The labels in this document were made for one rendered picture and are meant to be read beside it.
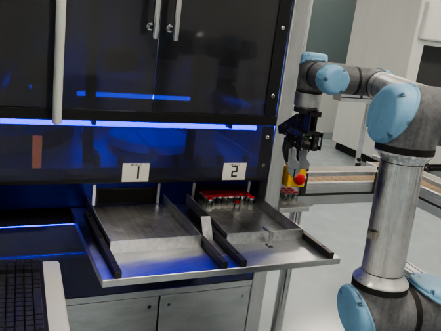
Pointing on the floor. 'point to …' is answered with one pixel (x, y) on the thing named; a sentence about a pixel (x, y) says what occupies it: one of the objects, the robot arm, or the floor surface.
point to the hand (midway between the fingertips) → (292, 172)
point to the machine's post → (258, 280)
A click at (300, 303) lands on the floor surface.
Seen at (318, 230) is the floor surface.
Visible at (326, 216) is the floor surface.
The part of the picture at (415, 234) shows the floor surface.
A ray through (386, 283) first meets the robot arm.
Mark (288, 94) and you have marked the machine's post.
